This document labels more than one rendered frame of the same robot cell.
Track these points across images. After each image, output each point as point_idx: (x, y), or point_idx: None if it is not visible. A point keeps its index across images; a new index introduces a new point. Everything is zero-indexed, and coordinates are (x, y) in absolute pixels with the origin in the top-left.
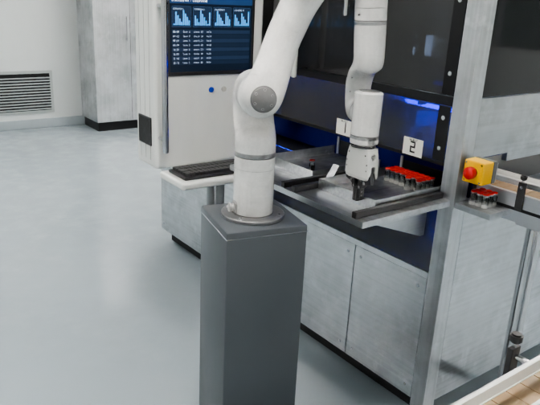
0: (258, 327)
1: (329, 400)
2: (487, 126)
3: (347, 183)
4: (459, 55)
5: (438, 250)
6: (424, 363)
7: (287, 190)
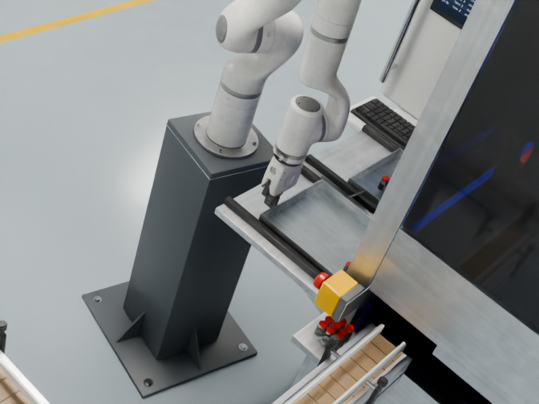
0: (164, 220)
1: (261, 403)
2: (402, 272)
3: (350, 216)
4: None
5: None
6: None
7: None
